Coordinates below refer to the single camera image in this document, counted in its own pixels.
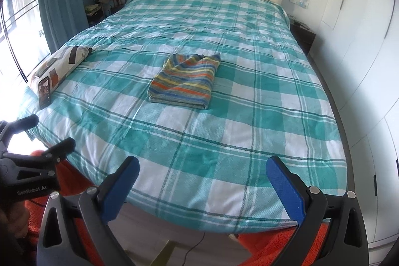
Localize striped knit sweater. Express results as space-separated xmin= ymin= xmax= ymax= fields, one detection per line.
xmin=147 ymin=53 xmax=221 ymax=109

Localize person's left hand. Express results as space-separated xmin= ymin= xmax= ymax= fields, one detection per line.
xmin=1 ymin=201 xmax=30 ymax=239

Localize smartphone on pillow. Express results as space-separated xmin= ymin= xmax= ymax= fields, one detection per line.
xmin=38 ymin=76 xmax=51 ymax=109

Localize red fleece trousers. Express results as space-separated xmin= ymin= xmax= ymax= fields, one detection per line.
xmin=25 ymin=161 xmax=328 ymax=265

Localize patterned white pillow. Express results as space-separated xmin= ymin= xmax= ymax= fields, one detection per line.
xmin=28 ymin=46 xmax=93 ymax=96

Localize olive green chair legs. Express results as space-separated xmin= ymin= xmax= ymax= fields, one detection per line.
xmin=149 ymin=240 xmax=176 ymax=266

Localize teal white plaid blanket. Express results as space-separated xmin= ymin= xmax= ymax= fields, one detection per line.
xmin=20 ymin=0 xmax=347 ymax=234

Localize white wardrobe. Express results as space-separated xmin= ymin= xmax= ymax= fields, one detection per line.
xmin=311 ymin=0 xmax=398 ymax=249

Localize dark bedside table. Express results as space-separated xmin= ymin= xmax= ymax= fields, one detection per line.
xmin=290 ymin=16 xmax=316 ymax=56

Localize window frame with bars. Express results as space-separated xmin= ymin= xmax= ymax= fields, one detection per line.
xmin=1 ymin=0 xmax=50 ymax=81

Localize black cable on floor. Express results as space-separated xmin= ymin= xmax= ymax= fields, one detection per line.
xmin=178 ymin=231 xmax=206 ymax=266

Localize wall socket plate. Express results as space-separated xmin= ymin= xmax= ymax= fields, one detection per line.
xmin=290 ymin=0 xmax=309 ymax=9

